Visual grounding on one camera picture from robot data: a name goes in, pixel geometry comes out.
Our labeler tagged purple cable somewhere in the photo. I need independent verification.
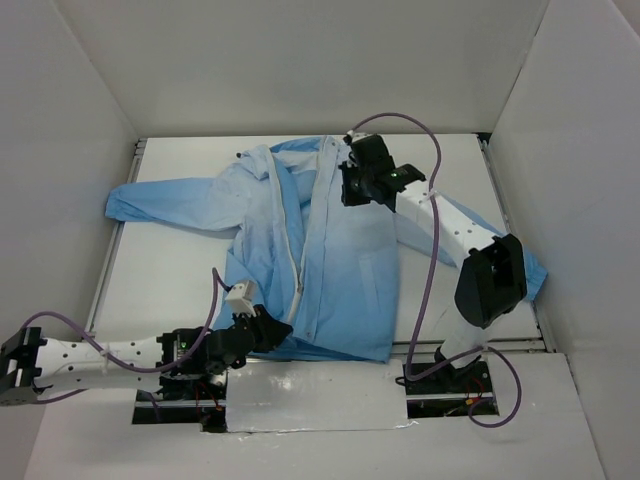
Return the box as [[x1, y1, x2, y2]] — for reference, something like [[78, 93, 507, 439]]
[[14, 267, 236, 405], [349, 112, 524, 429]]

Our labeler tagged aluminium rail frame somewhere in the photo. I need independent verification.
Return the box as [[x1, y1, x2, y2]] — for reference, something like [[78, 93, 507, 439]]
[[74, 130, 557, 426]]

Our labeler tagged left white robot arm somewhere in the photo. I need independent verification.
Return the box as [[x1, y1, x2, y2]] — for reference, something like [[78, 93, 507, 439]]
[[1, 305, 293, 407]]

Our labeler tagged light blue zip jacket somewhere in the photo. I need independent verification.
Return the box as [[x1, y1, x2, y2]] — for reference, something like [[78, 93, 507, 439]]
[[104, 133, 549, 365]]

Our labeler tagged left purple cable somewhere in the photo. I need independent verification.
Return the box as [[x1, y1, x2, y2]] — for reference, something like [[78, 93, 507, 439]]
[[14, 267, 236, 405]]

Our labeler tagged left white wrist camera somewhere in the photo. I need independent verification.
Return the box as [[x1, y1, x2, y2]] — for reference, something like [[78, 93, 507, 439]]
[[225, 280, 256, 317]]

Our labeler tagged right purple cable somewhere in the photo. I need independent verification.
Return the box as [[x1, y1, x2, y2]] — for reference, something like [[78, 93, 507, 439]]
[[349, 112, 524, 429]]

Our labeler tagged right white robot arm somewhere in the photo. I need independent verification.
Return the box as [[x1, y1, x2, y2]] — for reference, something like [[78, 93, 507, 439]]
[[339, 132, 527, 391]]

